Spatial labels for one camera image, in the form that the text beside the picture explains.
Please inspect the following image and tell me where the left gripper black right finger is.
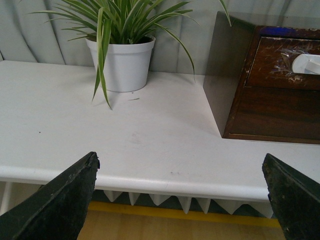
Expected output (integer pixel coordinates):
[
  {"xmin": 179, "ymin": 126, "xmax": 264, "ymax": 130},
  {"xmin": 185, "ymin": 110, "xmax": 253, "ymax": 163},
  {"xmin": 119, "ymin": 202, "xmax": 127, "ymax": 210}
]
[{"xmin": 262, "ymin": 153, "xmax": 320, "ymax": 240}]

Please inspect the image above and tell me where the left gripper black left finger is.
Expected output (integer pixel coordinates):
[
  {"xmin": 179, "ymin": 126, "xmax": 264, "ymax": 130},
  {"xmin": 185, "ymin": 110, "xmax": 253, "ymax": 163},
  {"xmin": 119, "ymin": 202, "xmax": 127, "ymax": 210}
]
[{"xmin": 0, "ymin": 151, "xmax": 100, "ymax": 240}]

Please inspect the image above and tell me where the wooden drawer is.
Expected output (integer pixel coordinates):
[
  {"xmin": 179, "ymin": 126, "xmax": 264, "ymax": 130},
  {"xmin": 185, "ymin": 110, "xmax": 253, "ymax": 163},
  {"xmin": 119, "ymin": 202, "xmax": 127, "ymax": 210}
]
[
  {"xmin": 224, "ymin": 86, "xmax": 320, "ymax": 144},
  {"xmin": 245, "ymin": 36, "xmax": 320, "ymax": 91}
]

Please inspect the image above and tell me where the dark wooden drawer cabinet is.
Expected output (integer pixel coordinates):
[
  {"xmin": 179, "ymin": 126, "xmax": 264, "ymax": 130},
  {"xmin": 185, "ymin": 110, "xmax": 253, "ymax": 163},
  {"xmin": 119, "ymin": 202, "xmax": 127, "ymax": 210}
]
[{"xmin": 203, "ymin": 11, "xmax": 320, "ymax": 144}]

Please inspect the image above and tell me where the clear adhesive tape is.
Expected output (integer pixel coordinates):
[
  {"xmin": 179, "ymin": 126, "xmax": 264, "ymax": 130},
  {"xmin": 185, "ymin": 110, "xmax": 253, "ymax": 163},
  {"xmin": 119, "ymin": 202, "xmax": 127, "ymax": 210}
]
[{"xmin": 272, "ymin": 48, "xmax": 306, "ymax": 77}]

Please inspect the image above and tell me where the white plant pot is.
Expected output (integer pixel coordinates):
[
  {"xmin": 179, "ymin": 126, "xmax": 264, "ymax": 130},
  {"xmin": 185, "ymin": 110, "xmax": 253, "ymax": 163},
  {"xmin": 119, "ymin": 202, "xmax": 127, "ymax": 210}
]
[{"xmin": 85, "ymin": 35, "xmax": 156, "ymax": 93}]

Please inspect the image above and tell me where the green spider plant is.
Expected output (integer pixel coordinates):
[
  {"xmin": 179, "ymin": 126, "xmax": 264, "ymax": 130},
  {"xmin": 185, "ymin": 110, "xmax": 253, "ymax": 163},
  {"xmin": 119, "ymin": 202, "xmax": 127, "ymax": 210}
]
[{"xmin": 18, "ymin": 0, "xmax": 232, "ymax": 111}]

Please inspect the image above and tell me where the white drawer handle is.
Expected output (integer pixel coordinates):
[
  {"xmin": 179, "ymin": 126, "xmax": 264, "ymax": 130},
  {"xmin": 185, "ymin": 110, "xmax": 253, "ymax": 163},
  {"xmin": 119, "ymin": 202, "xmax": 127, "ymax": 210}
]
[{"xmin": 291, "ymin": 54, "xmax": 320, "ymax": 75}]

